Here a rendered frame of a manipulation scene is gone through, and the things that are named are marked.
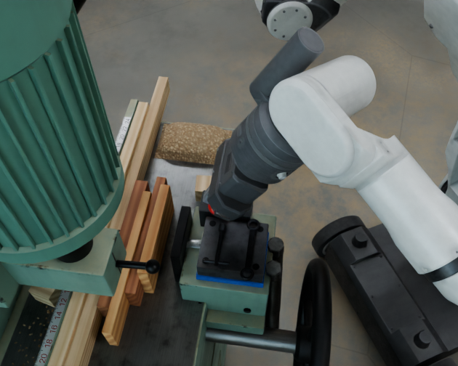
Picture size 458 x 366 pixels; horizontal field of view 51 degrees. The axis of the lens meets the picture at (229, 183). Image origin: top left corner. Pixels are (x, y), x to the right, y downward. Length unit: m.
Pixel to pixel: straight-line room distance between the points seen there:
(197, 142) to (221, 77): 1.53
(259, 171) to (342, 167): 0.12
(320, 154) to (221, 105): 1.82
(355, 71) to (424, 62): 2.16
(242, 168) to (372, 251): 1.13
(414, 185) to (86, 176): 0.31
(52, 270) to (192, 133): 0.40
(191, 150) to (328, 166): 0.47
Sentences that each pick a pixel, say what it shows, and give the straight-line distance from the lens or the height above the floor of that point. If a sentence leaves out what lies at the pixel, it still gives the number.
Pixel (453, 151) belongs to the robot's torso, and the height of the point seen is 0.82.
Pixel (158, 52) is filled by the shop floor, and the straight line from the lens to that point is 2.59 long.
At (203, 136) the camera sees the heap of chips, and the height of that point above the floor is 0.94.
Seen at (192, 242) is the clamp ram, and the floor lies 0.96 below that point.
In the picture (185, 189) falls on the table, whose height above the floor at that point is 0.90.
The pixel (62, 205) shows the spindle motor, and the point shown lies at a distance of 0.45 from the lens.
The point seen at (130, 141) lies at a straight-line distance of 0.91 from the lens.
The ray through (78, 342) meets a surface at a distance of 0.75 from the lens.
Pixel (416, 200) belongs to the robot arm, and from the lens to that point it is 0.50.
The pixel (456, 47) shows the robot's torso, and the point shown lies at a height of 1.18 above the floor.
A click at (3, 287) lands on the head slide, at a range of 0.70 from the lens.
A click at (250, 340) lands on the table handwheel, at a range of 0.84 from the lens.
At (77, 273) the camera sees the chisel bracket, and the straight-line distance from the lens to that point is 0.64.
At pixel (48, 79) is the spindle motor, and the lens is 0.37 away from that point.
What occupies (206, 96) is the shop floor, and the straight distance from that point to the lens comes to 2.33.
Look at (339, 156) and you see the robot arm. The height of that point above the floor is 1.27.
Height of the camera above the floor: 1.63
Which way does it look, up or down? 55 degrees down
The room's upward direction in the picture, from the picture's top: straight up
